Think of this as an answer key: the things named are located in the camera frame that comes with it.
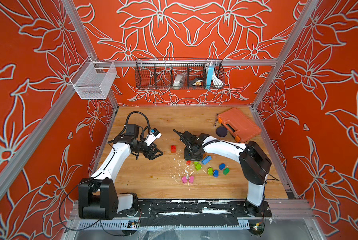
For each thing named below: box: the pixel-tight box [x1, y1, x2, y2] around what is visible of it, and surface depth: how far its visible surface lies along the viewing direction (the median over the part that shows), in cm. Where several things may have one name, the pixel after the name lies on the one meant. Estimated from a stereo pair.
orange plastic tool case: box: [217, 107, 262, 143], surface depth 103 cm
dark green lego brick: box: [222, 168, 231, 176], surface depth 86 cm
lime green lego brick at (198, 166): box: [193, 161, 202, 171], surface depth 87 cm
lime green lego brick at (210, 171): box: [207, 167, 214, 176], surface depth 85 cm
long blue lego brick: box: [201, 155, 212, 165], surface depth 89 cm
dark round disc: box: [215, 126, 228, 137], surface depth 105 cm
